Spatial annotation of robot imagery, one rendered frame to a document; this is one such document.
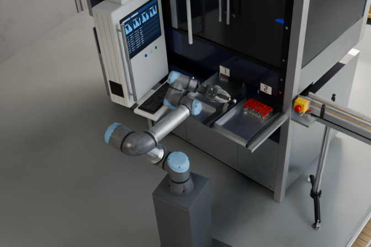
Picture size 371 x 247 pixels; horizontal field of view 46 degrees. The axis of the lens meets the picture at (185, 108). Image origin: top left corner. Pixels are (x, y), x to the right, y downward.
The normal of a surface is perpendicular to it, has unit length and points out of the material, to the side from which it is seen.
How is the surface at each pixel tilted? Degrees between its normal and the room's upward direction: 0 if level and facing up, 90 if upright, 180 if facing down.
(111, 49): 90
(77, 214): 0
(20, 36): 90
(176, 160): 7
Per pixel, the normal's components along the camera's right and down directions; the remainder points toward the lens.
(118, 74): -0.54, 0.56
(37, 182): -0.06, -0.77
